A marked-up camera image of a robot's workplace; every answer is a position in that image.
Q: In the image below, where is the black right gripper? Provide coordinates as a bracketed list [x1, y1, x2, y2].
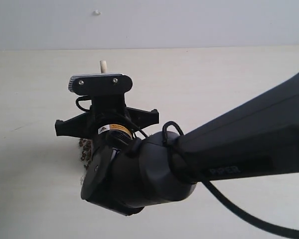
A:
[54, 94, 159, 139]

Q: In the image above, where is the white wooden paint brush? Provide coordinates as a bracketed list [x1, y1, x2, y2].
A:
[99, 60, 108, 74]

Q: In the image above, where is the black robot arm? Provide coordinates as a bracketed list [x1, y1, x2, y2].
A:
[55, 73, 299, 216]

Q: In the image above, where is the beans and rice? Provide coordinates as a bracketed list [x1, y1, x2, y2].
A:
[78, 138, 92, 186]

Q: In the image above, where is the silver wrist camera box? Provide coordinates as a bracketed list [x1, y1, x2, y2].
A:
[68, 73, 133, 97]

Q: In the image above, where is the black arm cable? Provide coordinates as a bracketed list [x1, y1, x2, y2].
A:
[75, 95, 299, 239]

